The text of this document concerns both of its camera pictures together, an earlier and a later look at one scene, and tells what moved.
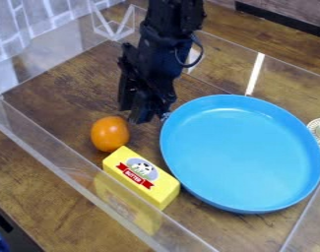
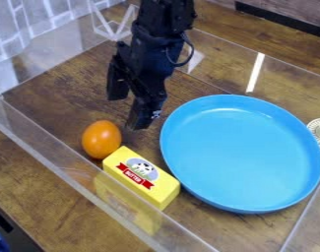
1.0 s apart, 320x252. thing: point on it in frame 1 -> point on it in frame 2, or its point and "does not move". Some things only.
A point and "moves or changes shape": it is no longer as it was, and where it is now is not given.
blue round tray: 244,153 does not move
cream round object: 317,127 does not move
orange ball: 110,133 moves or changes shape
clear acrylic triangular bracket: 111,29 does not move
